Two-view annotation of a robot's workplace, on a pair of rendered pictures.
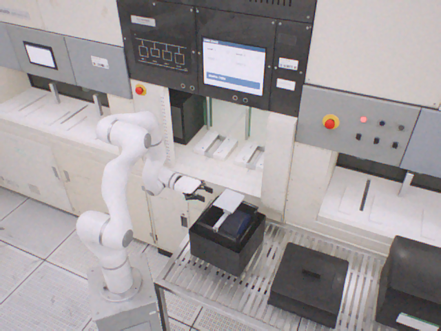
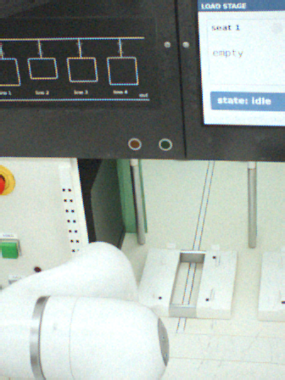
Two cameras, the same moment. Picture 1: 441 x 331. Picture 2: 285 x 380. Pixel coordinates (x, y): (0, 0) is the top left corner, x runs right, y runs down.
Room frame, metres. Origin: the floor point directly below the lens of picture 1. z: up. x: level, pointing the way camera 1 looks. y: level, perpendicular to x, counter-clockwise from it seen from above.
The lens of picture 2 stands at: (0.47, 0.44, 2.15)
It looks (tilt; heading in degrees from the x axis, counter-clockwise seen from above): 33 degrees down; 347
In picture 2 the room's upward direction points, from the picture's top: 5 degrees counter-clockwise
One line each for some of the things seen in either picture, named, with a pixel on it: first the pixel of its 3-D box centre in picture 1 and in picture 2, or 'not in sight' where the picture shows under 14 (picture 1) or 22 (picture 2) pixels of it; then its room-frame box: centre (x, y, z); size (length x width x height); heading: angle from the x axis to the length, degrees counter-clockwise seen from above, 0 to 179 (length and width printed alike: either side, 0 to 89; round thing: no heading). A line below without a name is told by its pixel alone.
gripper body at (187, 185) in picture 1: (186, 186); not in sight; (1.36, 0.16, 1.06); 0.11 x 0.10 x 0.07; 59
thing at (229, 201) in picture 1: (227, 223); not in sight; (1.24, -0.03, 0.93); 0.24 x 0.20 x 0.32; 149
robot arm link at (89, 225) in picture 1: (101, 237); not in sight; (1.04, 0.49, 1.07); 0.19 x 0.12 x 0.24; 66
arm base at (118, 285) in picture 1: (117, 271); not in sight; (1.02, 0.46, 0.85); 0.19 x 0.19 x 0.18
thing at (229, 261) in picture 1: (227, 234); not in sight; (1.24, -0.03, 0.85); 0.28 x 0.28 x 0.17; 59
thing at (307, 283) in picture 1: (309, 279); not in sight; (1.00, -0.39, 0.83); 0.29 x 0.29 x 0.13; 67
